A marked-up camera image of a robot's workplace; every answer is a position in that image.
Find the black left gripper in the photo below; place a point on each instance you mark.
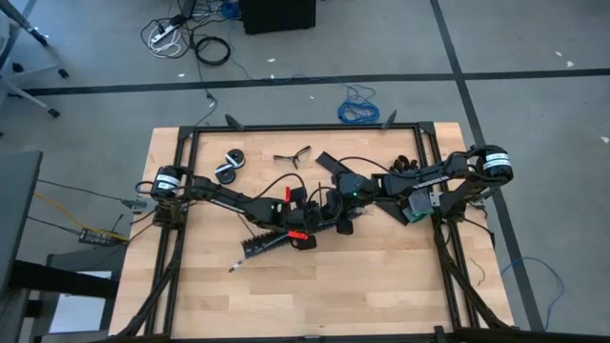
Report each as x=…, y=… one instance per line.
x=300, y=219

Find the grey office chair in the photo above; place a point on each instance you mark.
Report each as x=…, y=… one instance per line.
x=12, y=78

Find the black aluminium table frame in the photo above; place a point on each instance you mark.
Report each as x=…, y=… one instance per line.
x=305, y=127

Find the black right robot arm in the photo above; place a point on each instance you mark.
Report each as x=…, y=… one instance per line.
x=419, y=181

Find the black flat bar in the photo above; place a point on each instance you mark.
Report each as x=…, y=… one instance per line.
x=62, y=278

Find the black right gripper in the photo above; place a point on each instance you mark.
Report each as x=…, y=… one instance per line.
x=345, y=214

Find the grey desk top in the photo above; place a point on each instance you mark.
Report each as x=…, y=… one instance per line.
x=19, y=214

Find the black power supply box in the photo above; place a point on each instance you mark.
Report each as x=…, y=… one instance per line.
x=95, y=236

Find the black sleeve with white label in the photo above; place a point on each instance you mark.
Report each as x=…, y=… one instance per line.
x=237, y=265

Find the white power strip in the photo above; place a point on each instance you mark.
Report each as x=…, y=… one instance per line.
x=162, y=35

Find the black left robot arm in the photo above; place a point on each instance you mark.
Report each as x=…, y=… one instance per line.
x=229, y=197

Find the black computer tower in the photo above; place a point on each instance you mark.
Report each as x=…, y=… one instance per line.
x=276, y=16

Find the black work glove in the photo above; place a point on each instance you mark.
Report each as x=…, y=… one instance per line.
x=405, y=164

